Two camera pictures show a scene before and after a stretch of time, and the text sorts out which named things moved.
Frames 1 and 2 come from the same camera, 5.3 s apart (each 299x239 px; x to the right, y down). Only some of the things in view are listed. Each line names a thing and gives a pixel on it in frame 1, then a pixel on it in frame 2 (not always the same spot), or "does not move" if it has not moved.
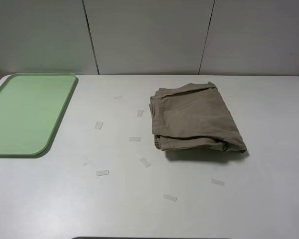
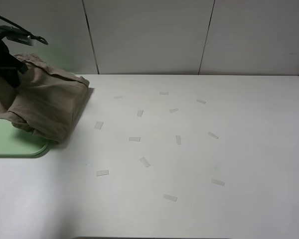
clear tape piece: [145, 162] does not move
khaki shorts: [194, 115] → [47, 102]
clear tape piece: [135, 139] does not move
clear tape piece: [218, 181] does not move
